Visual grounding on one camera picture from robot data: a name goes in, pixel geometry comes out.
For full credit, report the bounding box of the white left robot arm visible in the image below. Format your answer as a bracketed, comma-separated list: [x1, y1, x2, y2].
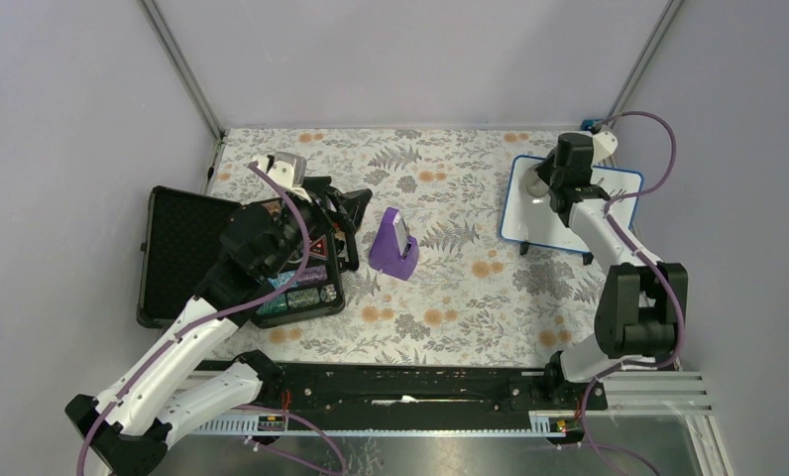
[65, 177, 373, 475]

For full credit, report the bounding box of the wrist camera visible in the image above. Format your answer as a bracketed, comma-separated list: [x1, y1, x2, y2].
[254, 152, 310, 201]
[591, 130, 619, 165]

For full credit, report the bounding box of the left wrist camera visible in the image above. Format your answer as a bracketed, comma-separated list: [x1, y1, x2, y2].
[254, 152, 310, 201]

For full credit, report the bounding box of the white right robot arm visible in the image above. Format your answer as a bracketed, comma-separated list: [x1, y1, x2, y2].
[535, 131, 688, 409]

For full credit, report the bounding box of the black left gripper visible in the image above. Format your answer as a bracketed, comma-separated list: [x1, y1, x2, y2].
[266, 176, 373, 277]

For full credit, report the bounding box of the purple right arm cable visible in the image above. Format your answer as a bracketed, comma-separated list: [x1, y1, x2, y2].
[591, 111, 688, 383]

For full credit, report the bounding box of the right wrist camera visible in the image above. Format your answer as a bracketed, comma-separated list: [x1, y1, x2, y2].
[591, 130, 619, 165]

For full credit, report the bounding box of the blue framed whiteboard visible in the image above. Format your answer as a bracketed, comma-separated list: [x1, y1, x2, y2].
[500, 155, 644, 254]

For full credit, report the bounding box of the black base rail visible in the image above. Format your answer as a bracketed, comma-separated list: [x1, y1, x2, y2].
[233, 351, 608, 433]

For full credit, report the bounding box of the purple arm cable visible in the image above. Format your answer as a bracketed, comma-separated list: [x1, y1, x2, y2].
[591, 111, 688, 383]
[75, 163, 311, 476]

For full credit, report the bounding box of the floral table mat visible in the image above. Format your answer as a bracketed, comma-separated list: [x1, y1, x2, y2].
[211, 129, 605, 367]

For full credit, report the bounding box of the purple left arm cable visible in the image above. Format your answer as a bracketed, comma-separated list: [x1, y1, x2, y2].
[75, 163, 311, 476]

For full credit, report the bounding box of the silver mesh sponge eraser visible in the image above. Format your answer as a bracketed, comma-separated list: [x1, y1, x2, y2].
[523, 163, 552, 198]

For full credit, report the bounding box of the blue corner bracket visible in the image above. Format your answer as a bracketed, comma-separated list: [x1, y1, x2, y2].
[579, 119, 605, 134]

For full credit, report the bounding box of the black poker chip case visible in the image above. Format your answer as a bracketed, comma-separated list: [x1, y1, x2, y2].
[136, 186, 360, 329]

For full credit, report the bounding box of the purple wedge stand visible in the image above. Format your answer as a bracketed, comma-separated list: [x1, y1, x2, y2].
[368, 207, 419, 281]

